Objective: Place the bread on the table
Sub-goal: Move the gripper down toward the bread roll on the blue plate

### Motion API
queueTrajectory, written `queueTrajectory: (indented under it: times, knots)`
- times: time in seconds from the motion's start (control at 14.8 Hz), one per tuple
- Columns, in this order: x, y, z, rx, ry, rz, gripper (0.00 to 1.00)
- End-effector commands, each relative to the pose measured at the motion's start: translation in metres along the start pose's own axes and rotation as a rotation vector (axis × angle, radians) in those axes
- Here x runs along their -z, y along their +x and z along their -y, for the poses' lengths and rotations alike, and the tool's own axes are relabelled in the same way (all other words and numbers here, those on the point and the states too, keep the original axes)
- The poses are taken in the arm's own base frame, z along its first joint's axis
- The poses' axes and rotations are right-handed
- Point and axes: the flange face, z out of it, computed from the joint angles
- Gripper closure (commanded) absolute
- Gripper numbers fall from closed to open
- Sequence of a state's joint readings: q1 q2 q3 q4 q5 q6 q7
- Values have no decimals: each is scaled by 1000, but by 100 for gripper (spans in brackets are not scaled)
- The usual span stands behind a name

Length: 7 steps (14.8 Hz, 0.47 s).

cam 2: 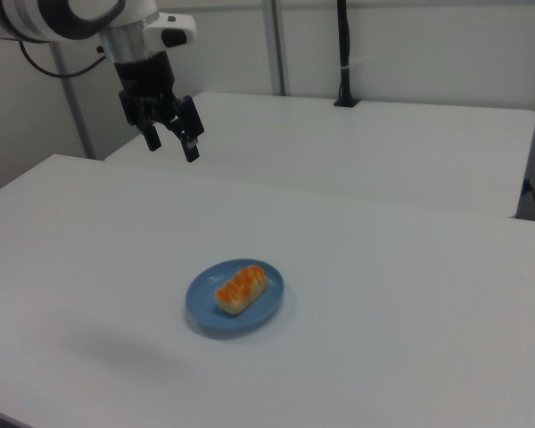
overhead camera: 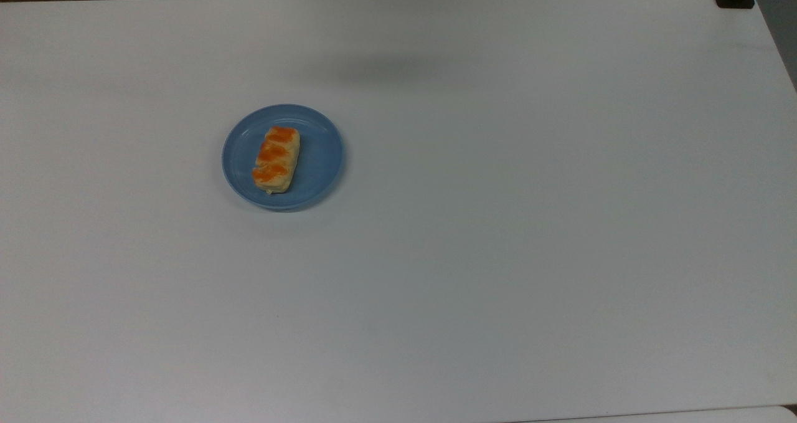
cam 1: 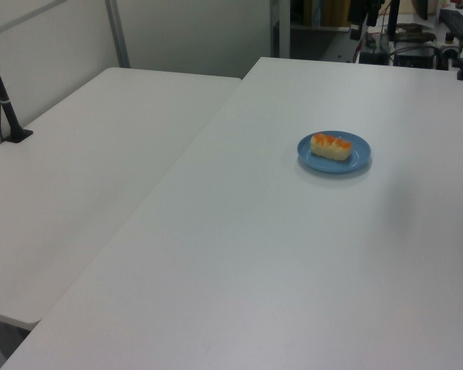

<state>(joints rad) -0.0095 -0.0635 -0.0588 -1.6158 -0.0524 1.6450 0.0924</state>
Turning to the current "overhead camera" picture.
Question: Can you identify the orange glazed bread loaf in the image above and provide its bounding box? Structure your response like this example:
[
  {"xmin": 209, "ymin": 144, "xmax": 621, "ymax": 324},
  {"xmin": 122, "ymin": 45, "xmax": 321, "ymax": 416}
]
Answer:
[{"xmin": 252, "ymin": 126, "xmax": 301, "ymax": 195}]

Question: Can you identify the blue round plate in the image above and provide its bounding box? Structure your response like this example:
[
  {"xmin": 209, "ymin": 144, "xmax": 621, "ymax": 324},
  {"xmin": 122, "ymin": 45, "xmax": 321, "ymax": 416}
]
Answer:
[{"xmin": 222, "ymin": 103, "xmax": 344, "ymax": 212}]

